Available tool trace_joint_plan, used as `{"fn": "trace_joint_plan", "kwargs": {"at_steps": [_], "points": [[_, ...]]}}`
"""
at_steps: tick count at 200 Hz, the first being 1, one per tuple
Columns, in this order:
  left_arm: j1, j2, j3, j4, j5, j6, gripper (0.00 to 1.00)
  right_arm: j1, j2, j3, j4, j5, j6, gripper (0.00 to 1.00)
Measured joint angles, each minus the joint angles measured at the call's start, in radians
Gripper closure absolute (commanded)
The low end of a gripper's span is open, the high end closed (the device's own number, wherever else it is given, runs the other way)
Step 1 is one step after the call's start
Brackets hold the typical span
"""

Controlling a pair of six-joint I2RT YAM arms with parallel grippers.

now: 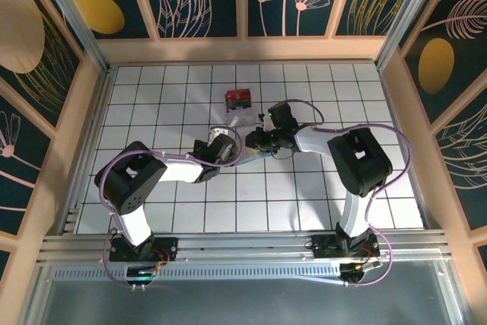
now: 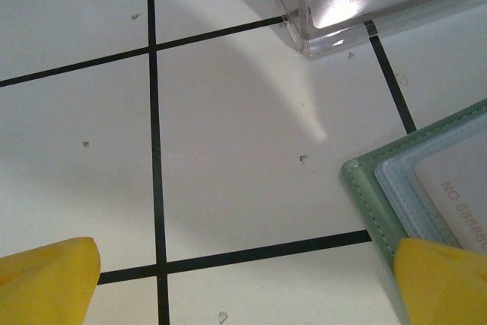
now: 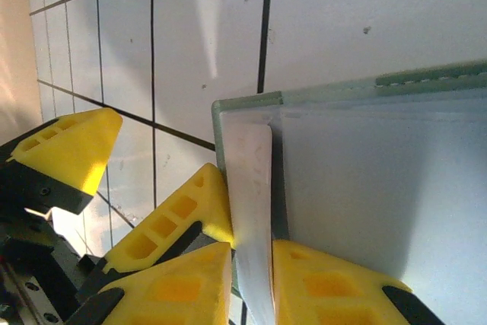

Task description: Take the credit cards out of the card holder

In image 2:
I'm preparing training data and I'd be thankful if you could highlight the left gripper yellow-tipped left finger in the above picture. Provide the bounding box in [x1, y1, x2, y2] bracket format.
[0, 236, 101, 325]

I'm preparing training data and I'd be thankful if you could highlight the white numbered card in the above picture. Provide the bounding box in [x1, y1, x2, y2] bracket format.
[413, 126, 487, 256]

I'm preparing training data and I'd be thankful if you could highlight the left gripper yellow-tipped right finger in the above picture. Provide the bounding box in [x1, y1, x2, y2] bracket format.
[393, 237, 487, 325]

